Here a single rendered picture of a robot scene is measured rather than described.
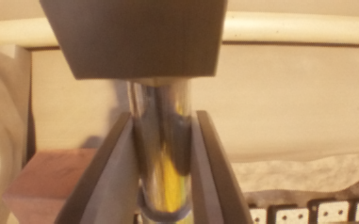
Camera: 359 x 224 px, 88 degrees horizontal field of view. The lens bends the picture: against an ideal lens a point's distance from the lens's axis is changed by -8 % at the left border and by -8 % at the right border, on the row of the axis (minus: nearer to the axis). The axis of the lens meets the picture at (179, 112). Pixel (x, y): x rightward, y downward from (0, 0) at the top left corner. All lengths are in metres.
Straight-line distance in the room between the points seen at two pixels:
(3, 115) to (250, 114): 0.28
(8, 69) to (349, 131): 0.44
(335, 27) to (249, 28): 0.11
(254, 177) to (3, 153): 0.30
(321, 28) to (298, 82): 0.07
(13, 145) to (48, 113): 0.06
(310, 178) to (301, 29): 0.21
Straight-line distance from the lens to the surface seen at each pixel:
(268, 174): 0.31
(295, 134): 0.31
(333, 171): 0.36
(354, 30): 0.32
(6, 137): 0.26
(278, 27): 0.27
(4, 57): 0.29
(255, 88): 0.28
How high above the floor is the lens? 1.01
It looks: 86 degrees down
